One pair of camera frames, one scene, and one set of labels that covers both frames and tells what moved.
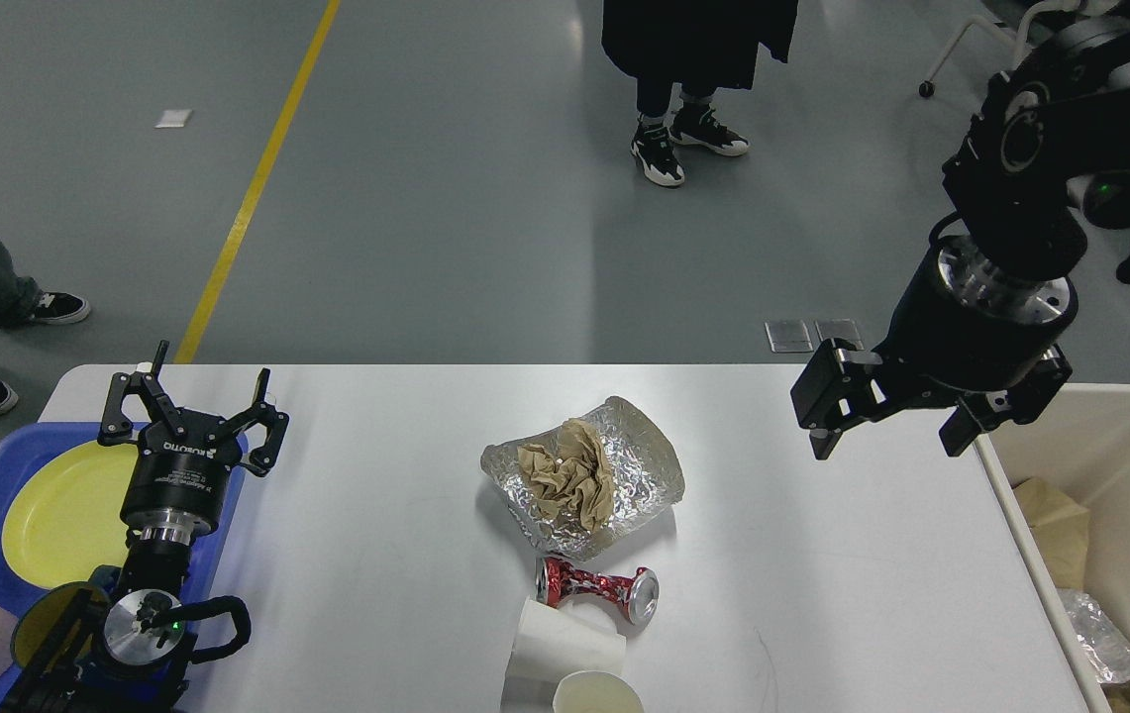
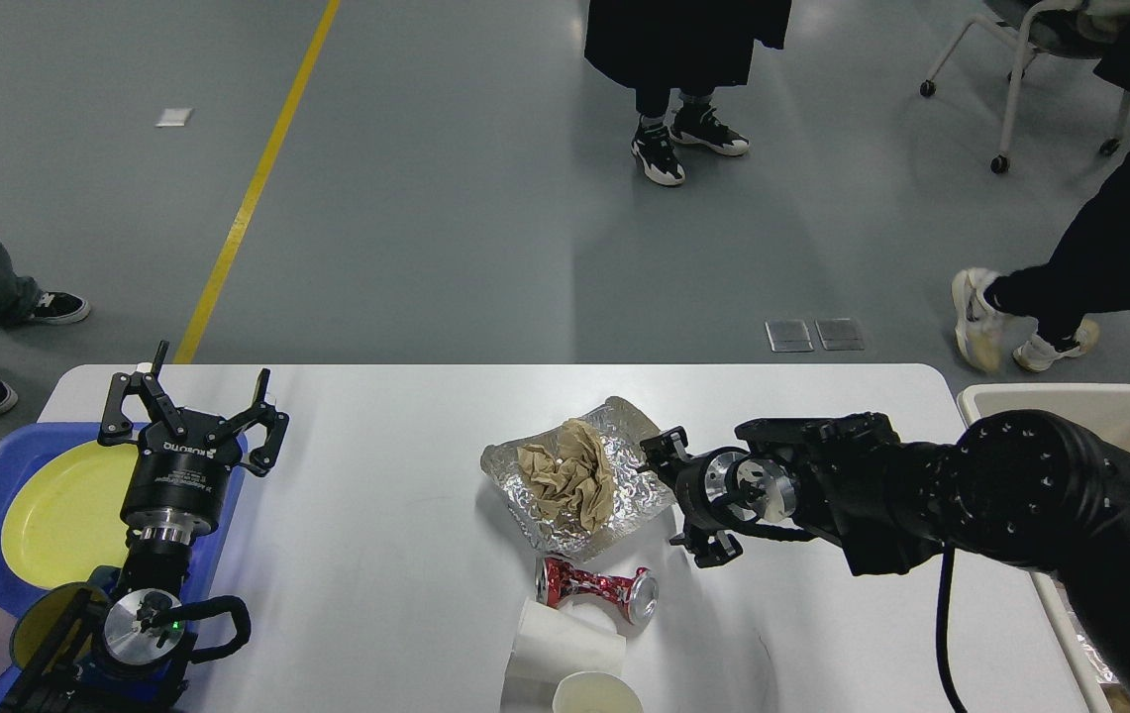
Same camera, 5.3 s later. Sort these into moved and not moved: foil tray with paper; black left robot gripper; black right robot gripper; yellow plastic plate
Moved: black right robot gripper
Not moved: black left robot gripper; yellow plastic plate; foil tray with paper
